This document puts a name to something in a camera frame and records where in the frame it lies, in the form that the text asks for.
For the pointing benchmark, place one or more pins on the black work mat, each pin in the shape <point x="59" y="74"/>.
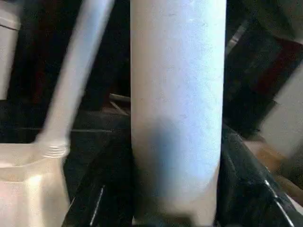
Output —
<point x="85" y="123"/>

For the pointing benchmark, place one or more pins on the white plastic table top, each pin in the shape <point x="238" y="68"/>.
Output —
<point x="28" y="189"/>

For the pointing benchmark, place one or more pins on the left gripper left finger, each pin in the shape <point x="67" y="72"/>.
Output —
<point x="102" y="194"/>

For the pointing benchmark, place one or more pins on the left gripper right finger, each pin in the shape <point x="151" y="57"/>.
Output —
<point x="255" y="189"/>

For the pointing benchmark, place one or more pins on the white plastic table leg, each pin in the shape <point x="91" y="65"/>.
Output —
<point x="75" y="75"/>
<point x="177" y="94"/>

